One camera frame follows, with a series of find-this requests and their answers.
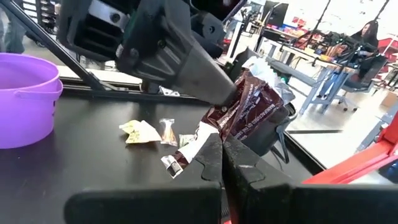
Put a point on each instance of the black monitor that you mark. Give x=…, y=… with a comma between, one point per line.
x=276, y=12

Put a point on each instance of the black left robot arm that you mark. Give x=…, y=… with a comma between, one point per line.
x=217, y=6

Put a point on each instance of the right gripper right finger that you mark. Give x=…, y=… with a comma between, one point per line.
x=311, y=205

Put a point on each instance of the black office chair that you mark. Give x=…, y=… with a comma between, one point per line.
x=363, y=81

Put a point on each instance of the orange clear-wrapped candy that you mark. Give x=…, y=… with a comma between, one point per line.
x=168, y=132

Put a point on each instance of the purple plastic bucket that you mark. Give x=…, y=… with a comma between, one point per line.
x=28, y=102

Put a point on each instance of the yellow candy packet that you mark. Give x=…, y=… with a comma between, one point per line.
x=140, y=133

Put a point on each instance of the black shelf rack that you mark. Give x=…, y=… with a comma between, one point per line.
x=40, y=12

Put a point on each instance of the grey-blue workbench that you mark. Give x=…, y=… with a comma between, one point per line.
x=311, y=81

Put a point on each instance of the green clear-wrapped candy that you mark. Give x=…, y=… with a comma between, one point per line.
x=185, y=140

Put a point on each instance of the person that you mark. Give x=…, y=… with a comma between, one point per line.
x=368, y=34

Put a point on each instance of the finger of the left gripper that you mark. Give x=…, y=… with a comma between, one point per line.
x=168, y=53
x=208, y=31

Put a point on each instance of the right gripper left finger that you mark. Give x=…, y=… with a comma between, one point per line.
x=140, y=205

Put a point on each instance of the black table mat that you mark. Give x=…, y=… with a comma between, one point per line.
x=77, y=174

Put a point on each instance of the brown chocolate bar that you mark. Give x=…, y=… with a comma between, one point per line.
x=248, y=109

